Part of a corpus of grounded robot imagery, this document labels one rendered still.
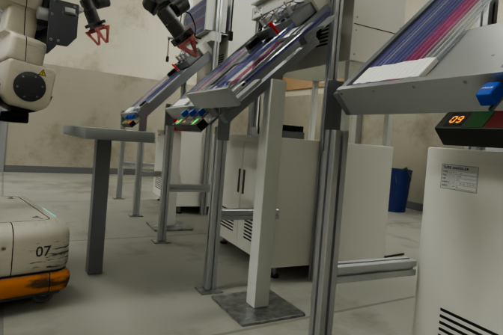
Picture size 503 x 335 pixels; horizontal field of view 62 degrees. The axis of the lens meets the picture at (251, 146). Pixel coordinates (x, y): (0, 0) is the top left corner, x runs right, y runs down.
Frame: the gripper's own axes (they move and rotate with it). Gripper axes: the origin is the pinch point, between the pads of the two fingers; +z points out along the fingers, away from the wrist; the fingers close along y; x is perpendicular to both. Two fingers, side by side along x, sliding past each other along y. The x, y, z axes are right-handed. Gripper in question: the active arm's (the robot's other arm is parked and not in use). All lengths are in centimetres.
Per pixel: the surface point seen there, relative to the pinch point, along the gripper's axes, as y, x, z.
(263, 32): 30, -47, 15
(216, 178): -4.1, 24.4, 40.7
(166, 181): 71, 30, 50
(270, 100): -24.5, -3.2, 25.6
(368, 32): -1, -76, 41
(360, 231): -1, -14, 112
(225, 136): -4.4, 11.5, 30.5
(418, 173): 152, -180, 249
